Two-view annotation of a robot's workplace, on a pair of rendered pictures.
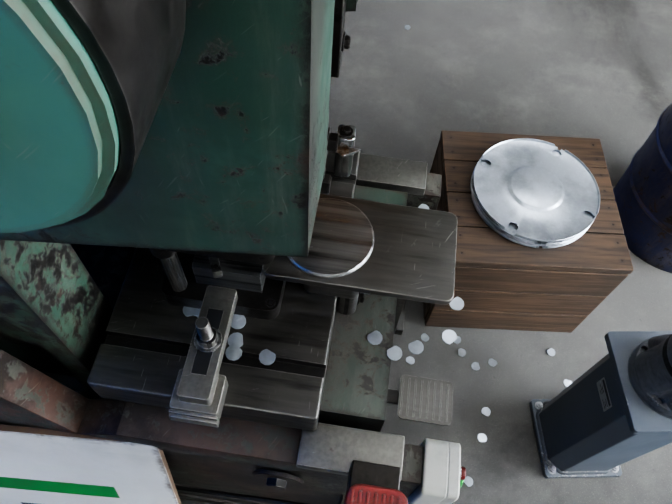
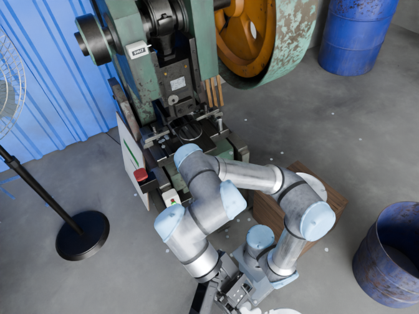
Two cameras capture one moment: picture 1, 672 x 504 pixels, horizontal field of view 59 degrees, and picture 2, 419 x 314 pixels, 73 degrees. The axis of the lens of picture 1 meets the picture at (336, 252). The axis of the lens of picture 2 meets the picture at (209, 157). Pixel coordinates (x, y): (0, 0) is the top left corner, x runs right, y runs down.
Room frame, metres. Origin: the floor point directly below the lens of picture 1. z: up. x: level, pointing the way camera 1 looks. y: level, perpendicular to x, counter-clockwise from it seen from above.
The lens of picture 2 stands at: (0.02, -1.02, 1.83)
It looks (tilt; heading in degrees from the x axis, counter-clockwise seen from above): 49 degrees down; 64
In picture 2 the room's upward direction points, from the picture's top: 8 degrees counter-clockwise
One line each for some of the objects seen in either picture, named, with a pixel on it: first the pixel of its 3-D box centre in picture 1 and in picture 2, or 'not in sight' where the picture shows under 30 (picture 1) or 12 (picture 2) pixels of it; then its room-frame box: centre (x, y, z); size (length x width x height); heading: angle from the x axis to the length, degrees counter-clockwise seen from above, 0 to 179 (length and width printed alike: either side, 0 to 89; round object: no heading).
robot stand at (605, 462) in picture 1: (614, 412); (256, 270); (0.40, -0.62, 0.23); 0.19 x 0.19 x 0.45; 6
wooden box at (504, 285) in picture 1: (509, 235); (295, 209); (0.86, -0.44, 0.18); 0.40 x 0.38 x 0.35; 93
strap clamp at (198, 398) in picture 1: (205, 345); (154, 133); (0.26, 0.15, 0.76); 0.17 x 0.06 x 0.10; 176
